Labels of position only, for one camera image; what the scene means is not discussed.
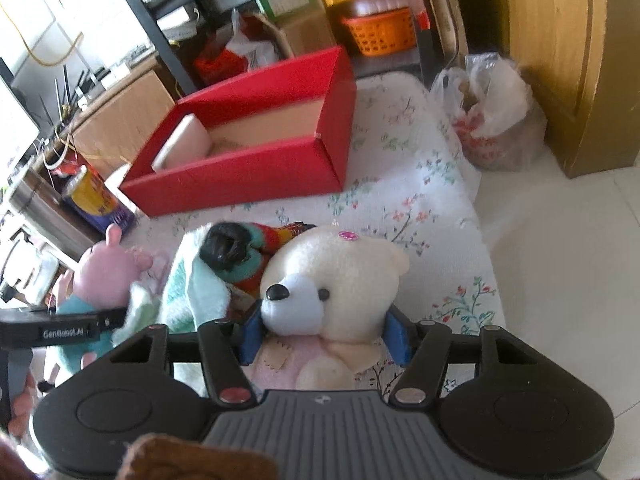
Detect colourful striped sock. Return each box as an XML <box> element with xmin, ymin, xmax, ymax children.
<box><xmin>230</xmin><ymin>220</ymin><xmax>318</xmax><ymax>306</ymax></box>

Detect white teddy bear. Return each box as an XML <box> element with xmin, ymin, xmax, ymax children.
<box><xmin>250</xmin><ymin>224</ymin><xmax>411</xmax><ymax>392</ymax></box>

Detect black antenna router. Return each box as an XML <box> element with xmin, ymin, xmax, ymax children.
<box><xmin>37</xmin><ymin>62</ymin><xmax>108</xmax><ymax>126</ymax></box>

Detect white foam block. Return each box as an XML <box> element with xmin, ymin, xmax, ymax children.
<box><xmin>151</xmin><ymin>114</ymin><xmax>213</xmax><ymax>173</ymax></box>

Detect white floral bedsheet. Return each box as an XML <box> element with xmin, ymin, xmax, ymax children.
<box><xmin>42</xmin><ymin>71</ymin><xmax>506</xmax><ymax>396</ymax></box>

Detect mint green fleece towel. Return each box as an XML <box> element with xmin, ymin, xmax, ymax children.
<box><xmin>112</xmin><ymin>227</ymin><xmax>238</xmax><ymax>397</ymax></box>

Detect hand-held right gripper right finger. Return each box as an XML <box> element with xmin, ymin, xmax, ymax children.
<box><xmin>384</xmin><ymin>309</ymin><xmax>548</xmax><ymax>407</ymax></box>

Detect pink pig plush toy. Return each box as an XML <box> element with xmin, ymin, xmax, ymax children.
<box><xmin>52</xmin><ymin>224</ymin><xmax>168</xmax><ymax>376</ymax></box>

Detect orange plastic basket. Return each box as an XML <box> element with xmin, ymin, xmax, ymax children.
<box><xmin>341</xmin><ymin>7</ymin><xmax>418</xmax><ymax>57</ymax></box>

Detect red and white plastic bag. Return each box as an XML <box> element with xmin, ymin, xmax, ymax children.
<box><xmin>194</xmin><ymin>7</ymin><xmax>281</xmax><ymax>88</ymax></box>

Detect black knit glove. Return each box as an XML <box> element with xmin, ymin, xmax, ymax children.
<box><xmin>197</xmin><ymin>222</ymin><xmax>251</xmax><ymax>278</ymax></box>

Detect brown fuzzy cloth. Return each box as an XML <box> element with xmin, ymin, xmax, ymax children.
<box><xmin>115</xmin><ymin>435</ymin><xmax>281</xmax><ymax>480</ymax></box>

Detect stack of papers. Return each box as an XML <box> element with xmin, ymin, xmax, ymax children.
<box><xmin>159</xmin><ymin>7</ymin><xmax>202</xmax><ymax>43</ymax></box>

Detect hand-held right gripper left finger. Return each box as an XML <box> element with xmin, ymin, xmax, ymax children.
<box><xmin>109</xmin><ymin>307</ymin><xmax>263</xmax><ymax>406</ymax></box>

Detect brown cardboard box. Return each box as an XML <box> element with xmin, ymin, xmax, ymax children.
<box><xmin>245</xmin><ymin>7</ymin><xmax>337</xmax><ymax>58</ymax></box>

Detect yellow tin can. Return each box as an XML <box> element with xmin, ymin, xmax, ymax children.
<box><xmin>62</xmin><ymin>165</ymin><xmax>136</xmax><ymax>233</ymax></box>

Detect black metal shelf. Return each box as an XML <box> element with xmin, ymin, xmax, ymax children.
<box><xmin>100</xmin><ymin>0</ymin><xmax>451</xmax><ymax>96</ymax></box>

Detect leaning wooden boards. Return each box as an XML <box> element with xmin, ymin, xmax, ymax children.
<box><xmin>417</xmin><ymin>0</ymin><xmax>468</xmax><ymax>86</ymax></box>

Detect red cardboard box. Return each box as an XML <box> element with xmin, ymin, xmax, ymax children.
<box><xmin>119</xmin><ymin>45</ymin><xmax>357</xmax><ymax>218</ymax></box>

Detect plastic bag with red print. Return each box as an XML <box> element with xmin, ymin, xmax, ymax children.
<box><xmin>430</xmin><ymin>52</ymin><xmax>548</xmax><ymax>171</ymax></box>

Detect computer monitor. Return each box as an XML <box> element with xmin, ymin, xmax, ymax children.
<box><xmin>0</xmin><ymin>57</ymin><xmax>41</xmax><ymax>181</ymax></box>

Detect translucent plastic container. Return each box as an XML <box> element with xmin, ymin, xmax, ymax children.
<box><xmin>340</xmin><ymin>0</ymin><xmax>412</xmax><ymax>18</ymax></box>

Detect person's left hand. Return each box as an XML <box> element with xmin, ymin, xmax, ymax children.
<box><xmin>7</xmin><ymin>375</ymin><xmax>43</xmax><ymax>438</ymax></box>

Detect wooden cabinet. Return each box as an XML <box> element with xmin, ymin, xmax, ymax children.
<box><xmin>447</xmin><ymin>0</ymin><xmax>640</xmax><ymax>179</ymax></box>

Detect yellow cable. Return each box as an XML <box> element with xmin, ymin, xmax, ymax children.
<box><xmin>0</xmin><ymin>5</ymin><xmax>83</xmax><ymax>67</ymax></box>

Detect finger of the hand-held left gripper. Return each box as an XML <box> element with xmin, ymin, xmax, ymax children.
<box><xmin>97</xmin><ymin>305</ymin><xmax>130</xmax><ymax>344</ymax></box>

